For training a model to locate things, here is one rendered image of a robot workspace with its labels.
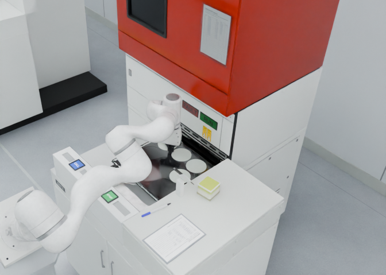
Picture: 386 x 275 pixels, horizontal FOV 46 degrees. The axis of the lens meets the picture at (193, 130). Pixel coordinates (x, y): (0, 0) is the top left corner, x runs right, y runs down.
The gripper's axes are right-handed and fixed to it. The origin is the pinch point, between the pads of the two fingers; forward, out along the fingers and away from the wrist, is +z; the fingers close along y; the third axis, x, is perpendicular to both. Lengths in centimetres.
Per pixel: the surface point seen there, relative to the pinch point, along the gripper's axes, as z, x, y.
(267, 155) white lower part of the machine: 13, 26, 48
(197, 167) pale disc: 2.0, -6.7, 15.4
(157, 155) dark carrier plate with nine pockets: 2.1, -4.4, -5.5
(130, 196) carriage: 4.0, -32.8, -9.4
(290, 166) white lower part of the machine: 37, 49, 63
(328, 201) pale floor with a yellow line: 92, 83, 99
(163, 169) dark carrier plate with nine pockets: 2.1, -12.8, 0.0
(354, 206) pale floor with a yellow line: 92, 84, 118
